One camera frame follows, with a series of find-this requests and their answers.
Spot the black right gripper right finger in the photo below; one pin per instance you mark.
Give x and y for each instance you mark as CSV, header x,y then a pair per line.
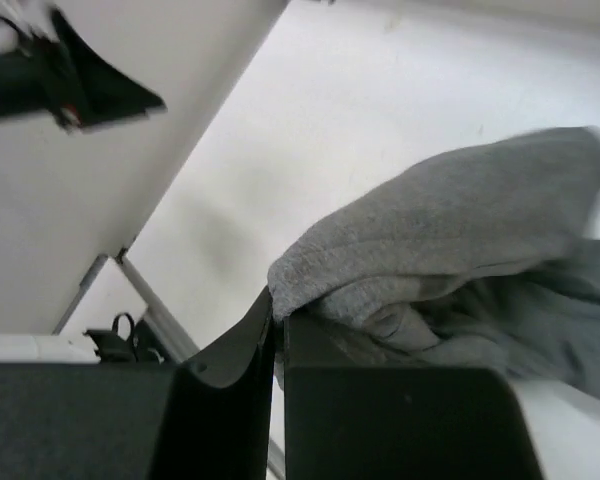
x,y
346,421

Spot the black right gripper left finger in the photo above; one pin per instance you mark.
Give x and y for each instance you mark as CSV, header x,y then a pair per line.
x,y
205,418

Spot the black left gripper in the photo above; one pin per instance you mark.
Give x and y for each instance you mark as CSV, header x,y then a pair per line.
x,y
67,79

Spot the grey shorts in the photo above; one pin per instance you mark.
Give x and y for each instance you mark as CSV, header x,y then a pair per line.
x,y
477,257

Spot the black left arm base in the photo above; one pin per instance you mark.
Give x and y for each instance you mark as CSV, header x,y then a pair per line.
x,y
128,341

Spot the aluminium table frame rail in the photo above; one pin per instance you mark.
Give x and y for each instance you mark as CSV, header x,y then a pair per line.
x,y
114,286

